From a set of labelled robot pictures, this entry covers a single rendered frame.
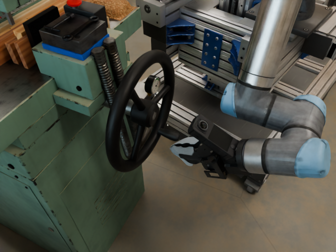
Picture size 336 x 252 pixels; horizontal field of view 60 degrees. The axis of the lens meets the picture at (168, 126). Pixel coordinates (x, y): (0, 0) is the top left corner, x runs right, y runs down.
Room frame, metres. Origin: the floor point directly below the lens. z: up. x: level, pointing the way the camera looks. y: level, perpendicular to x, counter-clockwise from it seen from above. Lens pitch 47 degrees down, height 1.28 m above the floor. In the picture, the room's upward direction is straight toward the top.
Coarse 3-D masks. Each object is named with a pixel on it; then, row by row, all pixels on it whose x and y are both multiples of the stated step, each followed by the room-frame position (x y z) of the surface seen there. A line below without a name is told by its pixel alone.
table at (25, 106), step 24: (120, 24) 0.73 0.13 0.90; (0, 72) 0.51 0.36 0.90; (24, 72) 0.51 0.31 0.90; (0, 96) 0.43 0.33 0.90; (24, 96) 0.43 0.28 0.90; (48, 96) 0.47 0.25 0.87; (72, 96) 0.47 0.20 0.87; (0, 120) 0.37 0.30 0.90; (24, 120) 0.40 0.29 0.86; (0, 144) 0.35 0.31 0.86
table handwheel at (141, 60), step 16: (144, 64) 0.47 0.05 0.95; (160, 64) 0.57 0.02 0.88; (128, 80) 0.43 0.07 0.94; (128, 96) 0.41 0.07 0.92; (160, 96) 0.54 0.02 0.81; (112, 112) 0.38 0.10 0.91; (128, 112) 0.48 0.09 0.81; (144, 112) 0.46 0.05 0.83; (160, 112) 0.56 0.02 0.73; (112, 128) 0.37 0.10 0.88; (144, 128) 0.46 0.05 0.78; (112, 144) 0.36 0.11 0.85; (144, 144) 0.48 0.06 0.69; (112, 160) 0.35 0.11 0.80; (128, 160) 0.40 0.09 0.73; (144, 160) 0.44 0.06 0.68
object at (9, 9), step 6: (0, 0) 0.58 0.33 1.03; (6, 0) 0.59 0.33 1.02; (12, 0) 0.60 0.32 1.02; (18, 0) 0.61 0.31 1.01; (24, 0) 0.62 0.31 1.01; (30, 0) 0.64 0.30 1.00; (0, 6) 0.58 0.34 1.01; (6, 6) 0.58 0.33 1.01; (12, 6) 0.59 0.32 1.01; (18, 6) 0.61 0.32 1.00; (6, 12) 0.58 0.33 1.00
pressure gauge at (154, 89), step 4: (148, 76) 0.77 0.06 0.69; (152, 76) 0.77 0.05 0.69; (156, 76) 0.78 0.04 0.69; (148, 80) 0.76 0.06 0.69; (152, 80) 0.76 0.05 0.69; (156, 80) 0.77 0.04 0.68; (144, 84) 0.75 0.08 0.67; (148, 84) 0.75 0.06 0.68; (152, 84) 0.74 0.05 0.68; (156, 84) 0.77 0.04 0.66; (144, 88) 0.75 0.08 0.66; (148, 88) 0.74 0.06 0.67; (152, 88) 0.75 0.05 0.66; (156, 88) 0.77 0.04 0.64; (148, 92) 0.75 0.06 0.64; (152, 92) 0.74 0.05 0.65; (156, 92) 0.76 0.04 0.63
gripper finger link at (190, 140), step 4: (180, 140) 0.48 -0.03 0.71; (184, 140) 0.48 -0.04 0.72; (188, 140) 0.47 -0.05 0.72; (192, 140) 0.47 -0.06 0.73; (196, 140) 0.46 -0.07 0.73; (172, 144) 0.48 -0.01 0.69; (176, 144) 0.47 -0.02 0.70; (180, 144) 0.47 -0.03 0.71; (184, 144) 0.47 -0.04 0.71; (188, 144) 0.46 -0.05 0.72; (192, 144) 0.45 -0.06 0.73; (196, 144) 0.45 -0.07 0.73; (196, 148) 0.46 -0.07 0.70
